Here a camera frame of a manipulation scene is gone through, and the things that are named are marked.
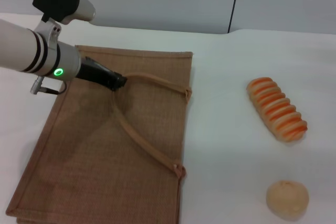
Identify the brown jute tote bag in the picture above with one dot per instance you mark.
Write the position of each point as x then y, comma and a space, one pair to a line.
105, 150

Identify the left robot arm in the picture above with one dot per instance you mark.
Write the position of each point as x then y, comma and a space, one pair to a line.
23, 48

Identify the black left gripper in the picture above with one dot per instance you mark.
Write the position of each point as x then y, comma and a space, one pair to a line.
94, 73

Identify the round egg yolk pastry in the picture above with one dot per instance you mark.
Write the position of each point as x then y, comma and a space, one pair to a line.
287, 200

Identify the dark vertical wall strip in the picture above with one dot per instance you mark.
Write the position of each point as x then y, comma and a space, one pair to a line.
233, 6

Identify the orange striped bread loaf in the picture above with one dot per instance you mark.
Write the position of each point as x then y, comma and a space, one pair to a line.
278, 108

